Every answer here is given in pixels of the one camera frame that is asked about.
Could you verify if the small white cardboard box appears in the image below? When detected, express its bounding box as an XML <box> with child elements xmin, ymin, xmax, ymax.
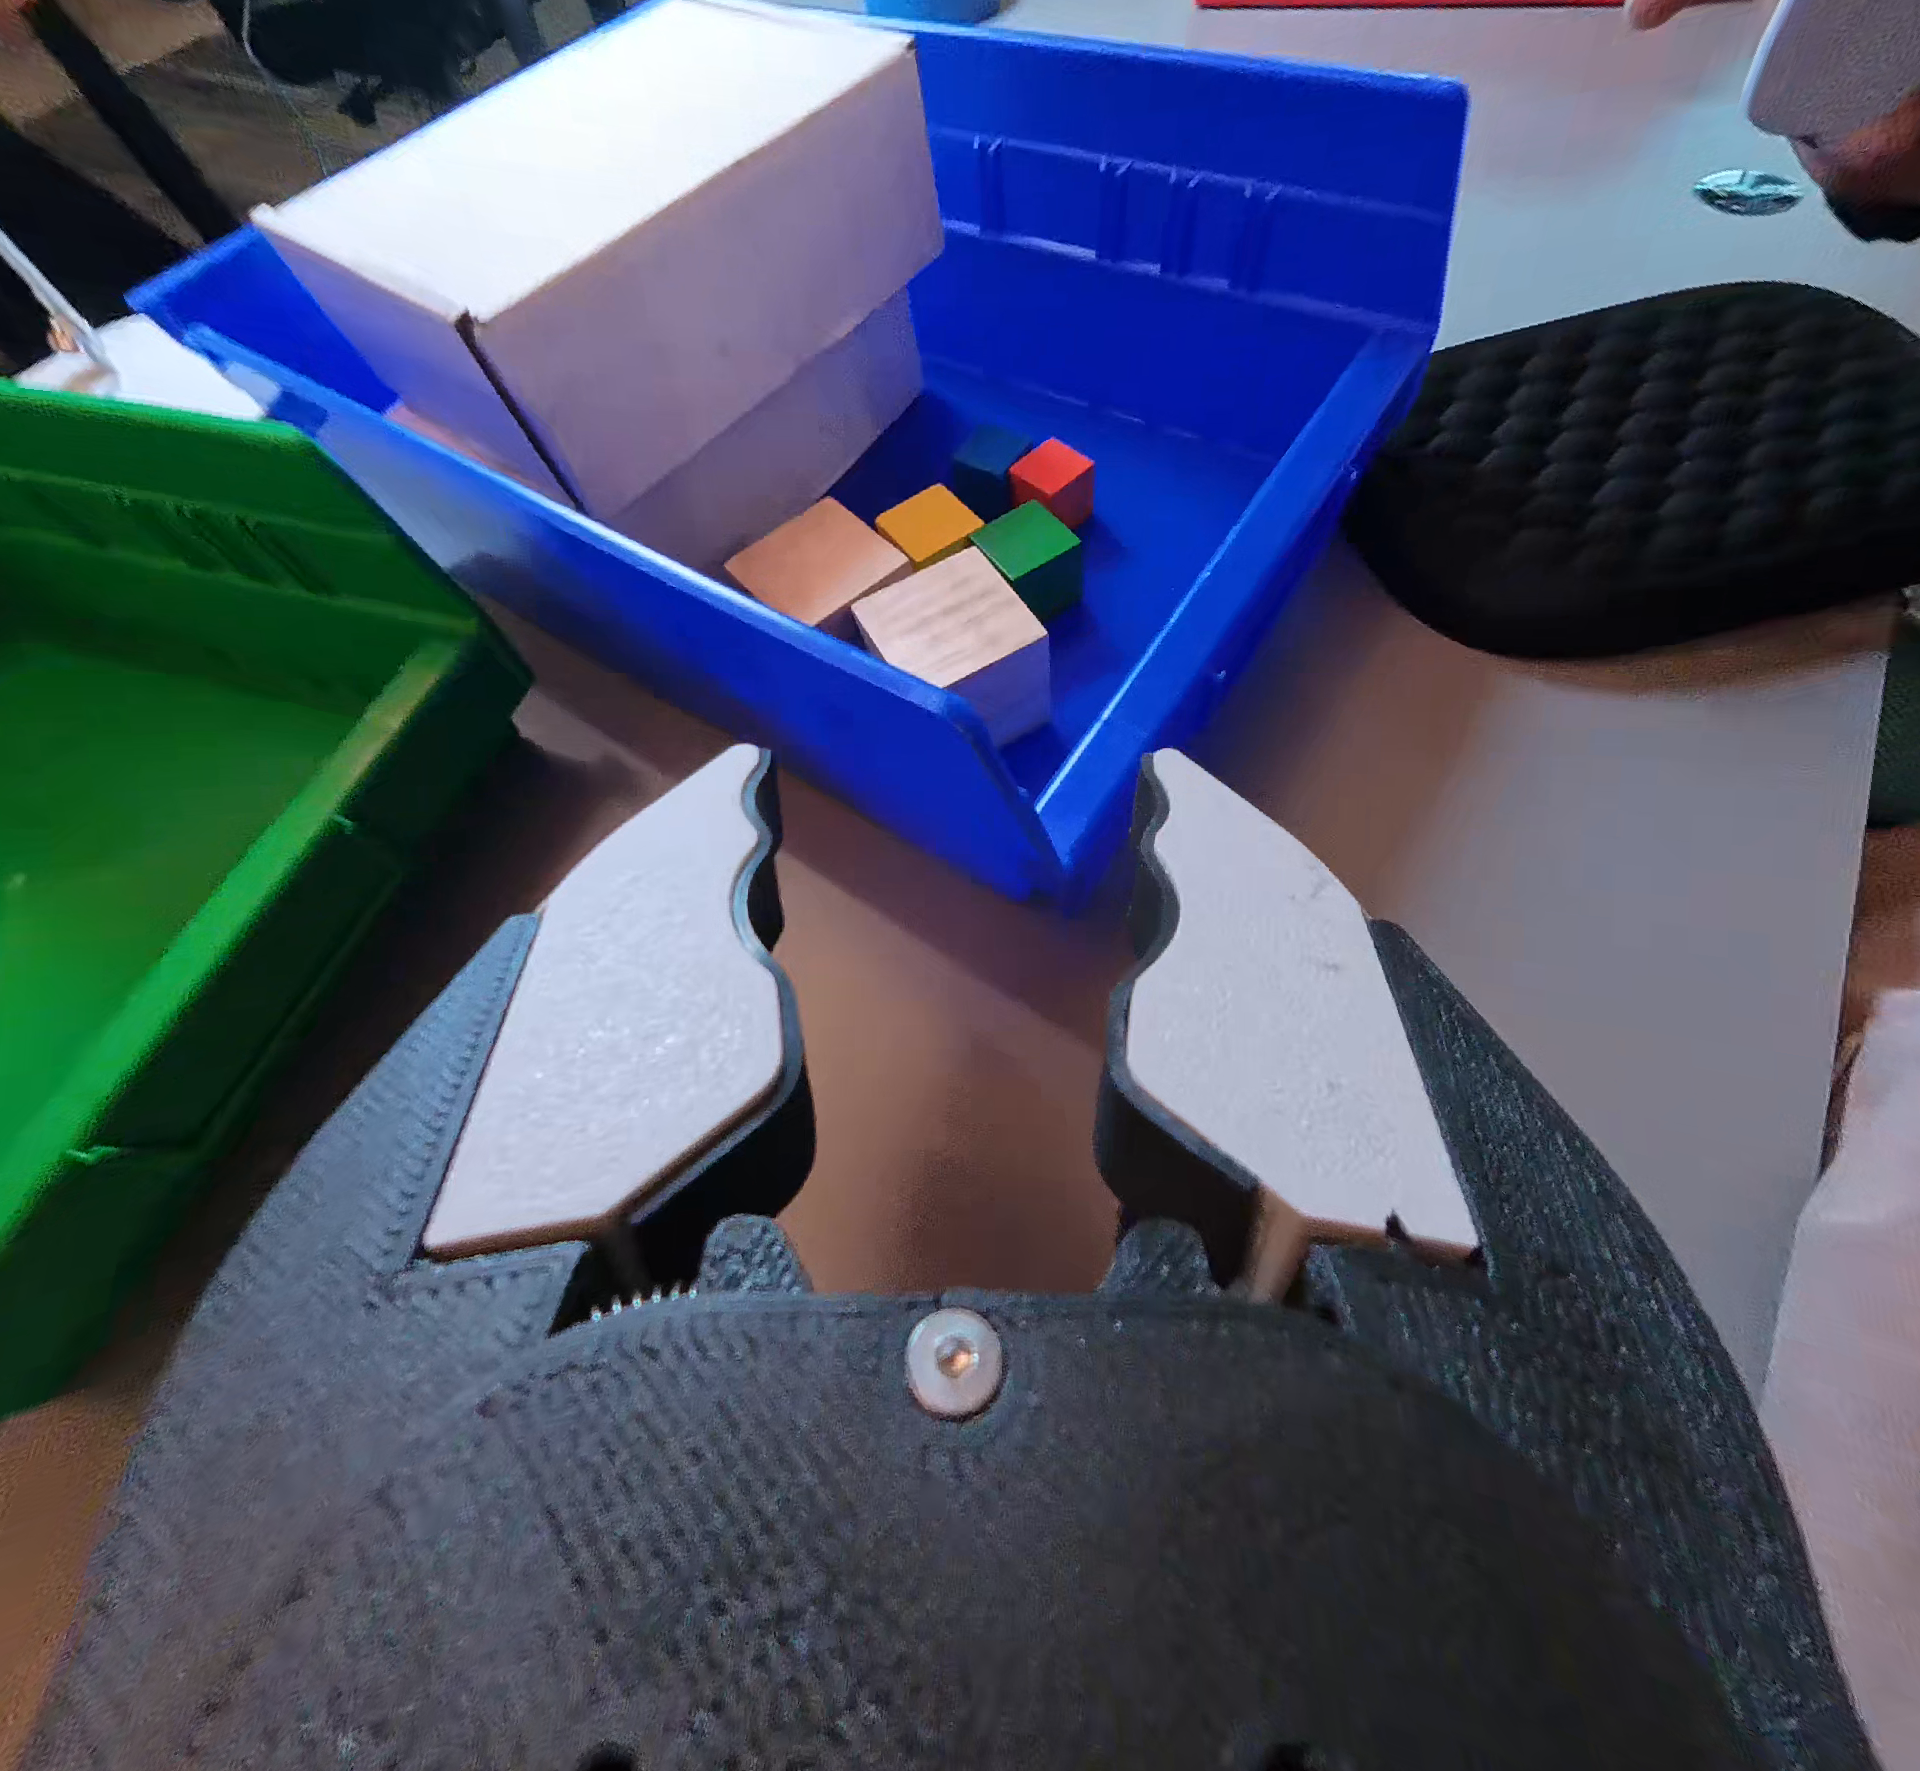
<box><xmin>381</xmin><ymin>286</ymin><xmax>926</xmax><ymax>572</ymax></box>

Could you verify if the small yellow cube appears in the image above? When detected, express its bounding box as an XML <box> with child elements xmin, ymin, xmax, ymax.
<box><xmin>874</xmin><ymin>481</ymin><xmax>988</xmax><ymax>568</ymax></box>

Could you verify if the green plastic bin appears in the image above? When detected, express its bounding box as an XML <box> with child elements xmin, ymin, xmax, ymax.
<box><xmin>0</xmin><ymin>376</ymin><xmax>534</xmax><ymax>1419</ymax></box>

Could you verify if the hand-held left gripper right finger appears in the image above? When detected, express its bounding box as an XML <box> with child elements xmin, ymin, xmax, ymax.
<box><xmin>1092</xmin><ymin>747</ymin><xmax>1487</xmax><ymax>1306</ymax></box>

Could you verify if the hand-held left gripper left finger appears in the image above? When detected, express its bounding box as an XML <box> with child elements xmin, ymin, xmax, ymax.
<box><xmin>416</xmin><ymin>742</ymin><xmax>819</xmax><ymax>1316</ymax></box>

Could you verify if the black mesh pad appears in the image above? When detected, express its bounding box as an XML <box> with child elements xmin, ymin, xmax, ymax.
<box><xmin>1343</xmin><ymin>281</ymin><xmax>1920</xmax><ymax>662</ymax></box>

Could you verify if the small green cube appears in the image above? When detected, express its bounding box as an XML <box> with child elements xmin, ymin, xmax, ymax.
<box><xmin>969</xmin><ymin>500</ymin><xmax>1086</xmax><ymax>621</ymax></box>

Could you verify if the small red cube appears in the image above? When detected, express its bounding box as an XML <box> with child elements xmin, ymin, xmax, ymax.
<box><xmin>1008</xmin><ymin>437</ymin><xmax>1098</xmax><ymax>530</ymax></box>

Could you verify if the white flat box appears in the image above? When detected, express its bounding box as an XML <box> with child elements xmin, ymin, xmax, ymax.
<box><xmin>14</xmin><ymin>311</ymin><xmax>271</xmax><ymax>422</ymax></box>

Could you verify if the large plain wooden cube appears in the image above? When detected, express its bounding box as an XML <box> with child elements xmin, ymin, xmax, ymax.
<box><xmin>725</xmin><ymin>495</ymin><xmax>911</xmax><ymax>640</ymax></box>
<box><xmin>850</xmin><ymin>545</ymin><xmax>1055</xmax><ymax>748</ymax></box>

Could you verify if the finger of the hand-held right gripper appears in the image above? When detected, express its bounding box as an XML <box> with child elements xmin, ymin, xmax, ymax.
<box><xmin>1745</xmin><ymin>0</ymin><xmax>1920</xmax><ymax>149</ymax></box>

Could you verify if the large white cardboard box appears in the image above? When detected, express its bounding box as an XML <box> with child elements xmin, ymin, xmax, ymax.
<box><xmin>246</xmin><ymin>0</ymin><xmax>947</xmax><ymax>520</ymax></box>

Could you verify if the blue plastic bin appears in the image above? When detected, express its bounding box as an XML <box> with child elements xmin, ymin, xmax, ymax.
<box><xmin>127</xmin><ymin>0</ymin><xmax>1472</xmax><ymax>910</ymax></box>

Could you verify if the small dark teal cube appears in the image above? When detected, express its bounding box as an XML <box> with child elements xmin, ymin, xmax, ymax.
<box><xmin>948</xmin><ymin>424</ymin><xmax>1036</xmax><ymax>515</ymax></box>

